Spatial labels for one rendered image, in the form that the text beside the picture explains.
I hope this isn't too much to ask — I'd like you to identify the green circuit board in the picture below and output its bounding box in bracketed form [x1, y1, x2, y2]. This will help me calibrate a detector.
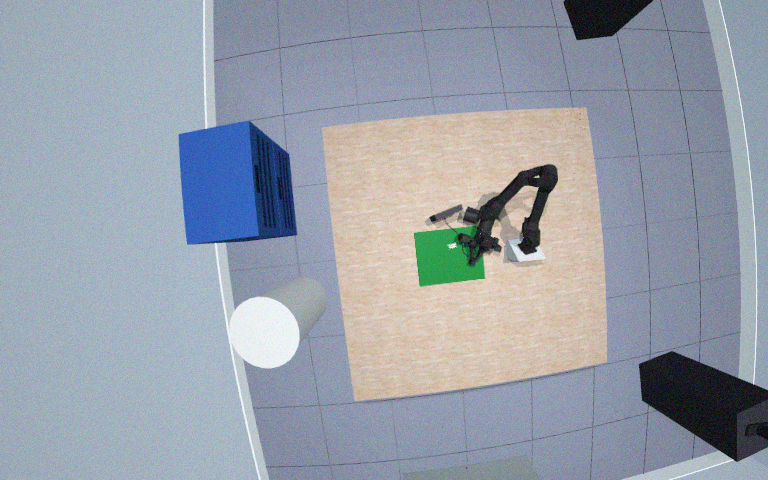
[414, 225, 485, 287]

